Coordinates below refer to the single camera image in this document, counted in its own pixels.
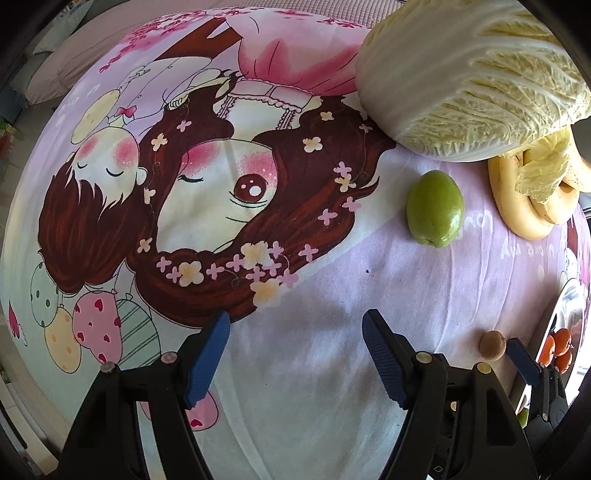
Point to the napa cabbage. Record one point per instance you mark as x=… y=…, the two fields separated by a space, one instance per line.
x=461 y=83

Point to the brown longan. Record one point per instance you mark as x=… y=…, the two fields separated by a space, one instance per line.
x=491 y=345

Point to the printed cartoon blanket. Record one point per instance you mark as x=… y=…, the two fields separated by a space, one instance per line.
x=300 y=286

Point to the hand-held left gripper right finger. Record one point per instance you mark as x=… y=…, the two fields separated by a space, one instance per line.
x=383 y=357

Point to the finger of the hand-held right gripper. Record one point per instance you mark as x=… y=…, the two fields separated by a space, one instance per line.
x=521 y=360

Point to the yellow banana bunch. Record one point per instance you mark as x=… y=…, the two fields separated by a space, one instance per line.
x=512 y=207

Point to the green jujube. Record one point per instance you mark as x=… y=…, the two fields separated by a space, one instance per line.
x=434 y=210
x=521 y=417

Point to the stainless steel basin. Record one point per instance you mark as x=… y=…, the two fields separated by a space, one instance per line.
x=575 y=300

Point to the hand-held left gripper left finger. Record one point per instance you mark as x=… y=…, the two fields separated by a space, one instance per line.
x=207 y=360

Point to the orange tangerine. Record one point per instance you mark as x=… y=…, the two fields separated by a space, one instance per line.
x=548 y=350
x=562 y=363
x=563 y=340

